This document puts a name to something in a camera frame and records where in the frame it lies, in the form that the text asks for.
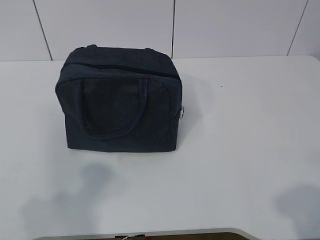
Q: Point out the navy blue lunch bag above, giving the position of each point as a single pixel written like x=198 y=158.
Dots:
x=120 y=100

